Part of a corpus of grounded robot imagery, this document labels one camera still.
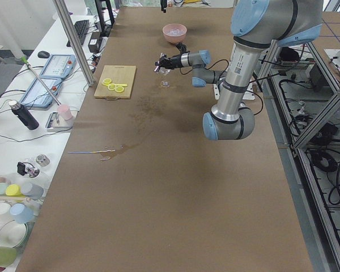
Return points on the middle lemon slice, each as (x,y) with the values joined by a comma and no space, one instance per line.
(111,87)

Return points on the white camera pillar base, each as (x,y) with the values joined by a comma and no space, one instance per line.
(247,95)

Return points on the metal rod green tip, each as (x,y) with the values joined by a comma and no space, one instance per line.
(48,90)

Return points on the pink bowl of ice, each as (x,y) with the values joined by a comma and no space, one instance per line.
(174,33)

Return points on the wooden cutting board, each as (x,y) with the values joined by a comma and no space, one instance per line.
(121,75)

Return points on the near blue teach pendant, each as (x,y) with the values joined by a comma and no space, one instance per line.
(37,97)

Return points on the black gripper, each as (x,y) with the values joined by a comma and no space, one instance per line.
(174,59)

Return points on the lemon slice near handle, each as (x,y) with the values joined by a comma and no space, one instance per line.
(119,89)

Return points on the clear wine glass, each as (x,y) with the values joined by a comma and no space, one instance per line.
(164,79)

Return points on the grey office chair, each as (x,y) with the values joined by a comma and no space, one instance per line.
(0,76)

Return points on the steel jigger cup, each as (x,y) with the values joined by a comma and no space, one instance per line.
(160,64)

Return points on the aluminium frame post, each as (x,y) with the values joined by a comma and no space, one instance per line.
(72,36)

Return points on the far lemon slice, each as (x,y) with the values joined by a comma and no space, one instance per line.
(106,81)

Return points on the light blue cup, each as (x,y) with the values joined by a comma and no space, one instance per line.
(21,213)

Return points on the small steel weight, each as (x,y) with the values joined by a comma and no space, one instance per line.
(42,160)

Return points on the black keyboard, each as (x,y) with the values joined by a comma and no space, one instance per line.
(81,27)

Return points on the pink plastic cup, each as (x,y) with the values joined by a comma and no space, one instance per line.
(64,111)

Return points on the far blue teach pendant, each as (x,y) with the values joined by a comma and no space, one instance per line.
(58,66)

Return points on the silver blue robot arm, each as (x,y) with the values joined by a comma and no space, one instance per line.
(254,25)

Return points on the blue teach pendant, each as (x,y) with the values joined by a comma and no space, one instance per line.
(37,97)
(58,66)

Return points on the black water bottle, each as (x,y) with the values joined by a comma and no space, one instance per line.
(23,114)

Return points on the yellow cup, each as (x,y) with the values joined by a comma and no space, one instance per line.
(13,190)

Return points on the black computer mouse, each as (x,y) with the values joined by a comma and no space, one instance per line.
(43,54)

